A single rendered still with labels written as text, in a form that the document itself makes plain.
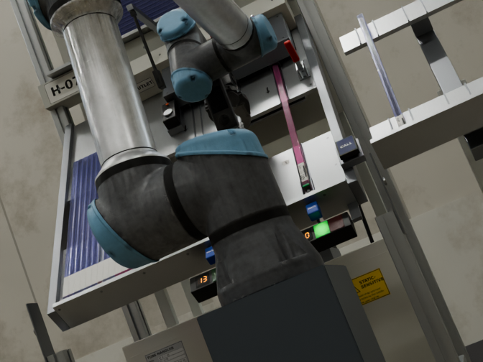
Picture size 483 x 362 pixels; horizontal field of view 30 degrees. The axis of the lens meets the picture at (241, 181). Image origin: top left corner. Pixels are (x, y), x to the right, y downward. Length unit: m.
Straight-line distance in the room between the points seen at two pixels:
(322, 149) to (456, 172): 3.48
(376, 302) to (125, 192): 0.94
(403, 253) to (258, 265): 0.63
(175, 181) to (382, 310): 0.94
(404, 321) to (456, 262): 3.25
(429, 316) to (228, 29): 0.66
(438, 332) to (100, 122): 0.78
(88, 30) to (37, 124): 4.70
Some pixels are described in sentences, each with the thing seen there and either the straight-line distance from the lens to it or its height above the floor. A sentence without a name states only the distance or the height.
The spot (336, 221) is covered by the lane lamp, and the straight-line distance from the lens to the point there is 1.72.
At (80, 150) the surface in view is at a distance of 2.37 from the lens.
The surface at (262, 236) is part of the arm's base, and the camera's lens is 1.18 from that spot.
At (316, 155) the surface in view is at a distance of 1.88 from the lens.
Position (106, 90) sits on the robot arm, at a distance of 1.34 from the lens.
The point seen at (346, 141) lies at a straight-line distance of 1.80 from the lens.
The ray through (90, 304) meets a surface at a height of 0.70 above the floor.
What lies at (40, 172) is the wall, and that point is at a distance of 6.03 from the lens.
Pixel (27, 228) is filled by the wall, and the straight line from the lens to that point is 6.04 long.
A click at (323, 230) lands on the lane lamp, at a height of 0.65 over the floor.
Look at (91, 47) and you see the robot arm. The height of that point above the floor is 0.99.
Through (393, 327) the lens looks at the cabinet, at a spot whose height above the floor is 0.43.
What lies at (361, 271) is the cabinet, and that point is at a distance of 2.06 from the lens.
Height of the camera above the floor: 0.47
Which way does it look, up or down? 11 degrees up
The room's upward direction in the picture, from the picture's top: 22 degrees counter-clockwise
